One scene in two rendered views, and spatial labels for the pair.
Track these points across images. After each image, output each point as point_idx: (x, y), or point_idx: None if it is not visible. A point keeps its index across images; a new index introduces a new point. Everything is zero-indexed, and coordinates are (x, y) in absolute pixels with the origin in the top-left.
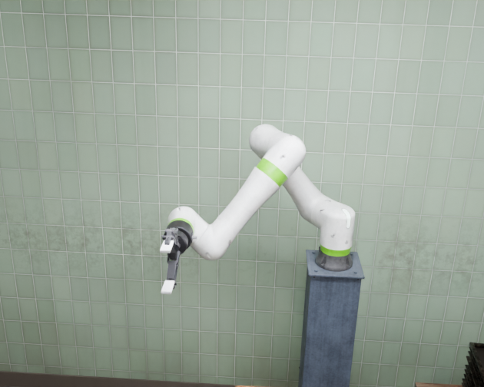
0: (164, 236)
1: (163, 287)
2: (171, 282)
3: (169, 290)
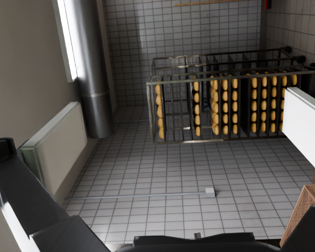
0: None
1: (299, 102)
2: None
3: (287, 128)
